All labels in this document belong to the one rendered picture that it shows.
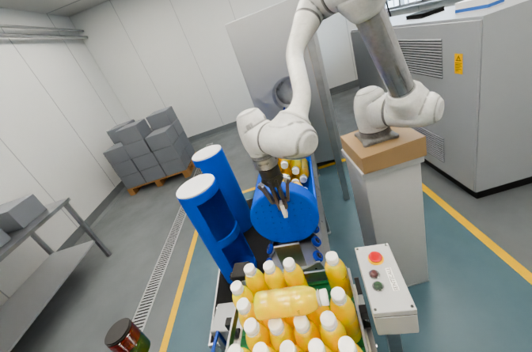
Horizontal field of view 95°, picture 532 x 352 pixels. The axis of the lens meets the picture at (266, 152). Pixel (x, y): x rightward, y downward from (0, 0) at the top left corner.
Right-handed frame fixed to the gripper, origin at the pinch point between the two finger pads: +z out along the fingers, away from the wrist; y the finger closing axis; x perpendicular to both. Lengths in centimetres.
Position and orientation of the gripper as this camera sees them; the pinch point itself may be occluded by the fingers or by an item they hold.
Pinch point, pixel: (283, 209)
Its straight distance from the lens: 98.0
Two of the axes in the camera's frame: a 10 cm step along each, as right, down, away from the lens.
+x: 1.0, -4.6, 8.8
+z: 3.2, 8.6, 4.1
